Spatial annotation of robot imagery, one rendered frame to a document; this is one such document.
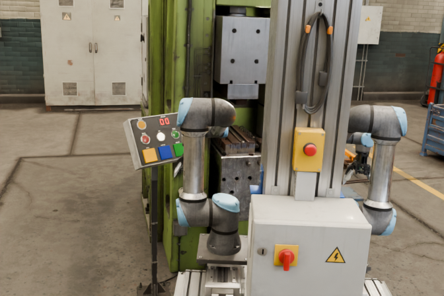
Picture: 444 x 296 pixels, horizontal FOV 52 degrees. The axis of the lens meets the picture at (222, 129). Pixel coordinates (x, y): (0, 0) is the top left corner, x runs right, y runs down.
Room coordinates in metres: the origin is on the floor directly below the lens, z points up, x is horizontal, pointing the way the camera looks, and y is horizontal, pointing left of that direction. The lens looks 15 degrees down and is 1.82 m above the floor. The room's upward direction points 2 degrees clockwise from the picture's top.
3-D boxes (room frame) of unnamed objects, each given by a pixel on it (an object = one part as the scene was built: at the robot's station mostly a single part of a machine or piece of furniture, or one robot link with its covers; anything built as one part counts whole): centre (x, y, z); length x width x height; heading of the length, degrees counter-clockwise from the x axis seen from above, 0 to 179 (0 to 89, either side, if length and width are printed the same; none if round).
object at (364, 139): (2.15, -0.70, 1.23); 0.11 x 0.11 x 0.08; 82
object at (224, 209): (1.77, -0.02, 0.98); 0.13 x 0.12 x 0.14; 97
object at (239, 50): (3.00, -0.11, 1.57); 0.42 x 0.39 x 0.40; 15
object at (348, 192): (2.80, -0.70, 0.67); 0.40 x 0.30 x 0.02; 103
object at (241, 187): (3.01, -0.12, 0.69); 0.56 x 0.38 x 0.45; 15
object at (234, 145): (2.99, -0.07, 0.96); 0.42 x 0.20 x 0.09; 15
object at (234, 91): (2.99, -0.07, 1.32); 0.42 x 0.20 x 0.10; 15
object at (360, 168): (2.24, -0.73, 1.07); 0.09 x 0.08 x 0.12; 0
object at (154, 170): (2.57, 0.39, 0.54); 0.04 x 0.04 x 1.08; 15
